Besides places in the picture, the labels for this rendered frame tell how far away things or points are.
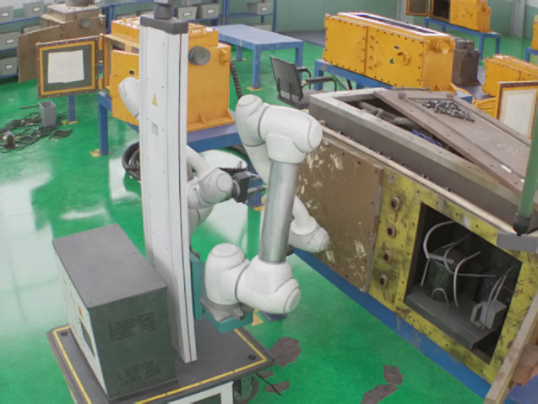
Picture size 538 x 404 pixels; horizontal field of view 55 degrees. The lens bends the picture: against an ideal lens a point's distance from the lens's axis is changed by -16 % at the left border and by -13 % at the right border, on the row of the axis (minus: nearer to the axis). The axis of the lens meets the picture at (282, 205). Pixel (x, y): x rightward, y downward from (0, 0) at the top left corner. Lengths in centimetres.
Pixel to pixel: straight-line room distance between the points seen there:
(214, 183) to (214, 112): 218
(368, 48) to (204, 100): 232
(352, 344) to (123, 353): 145
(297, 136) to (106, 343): 104
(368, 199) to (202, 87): 234
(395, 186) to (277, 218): 46
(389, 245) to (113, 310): 109
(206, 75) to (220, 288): 241
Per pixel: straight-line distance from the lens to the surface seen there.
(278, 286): 216
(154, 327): 228
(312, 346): 323
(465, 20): 1278
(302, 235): 237
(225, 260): 224
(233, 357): 264
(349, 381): 303
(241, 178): 263
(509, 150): 230
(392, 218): 229
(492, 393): 127
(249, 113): 207
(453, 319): 226
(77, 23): 698
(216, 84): 447
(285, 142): 200
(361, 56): 625
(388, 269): 238
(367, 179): 231
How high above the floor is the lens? 206
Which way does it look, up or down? 26 degrees down
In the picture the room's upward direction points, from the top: 3 degrees clockwise
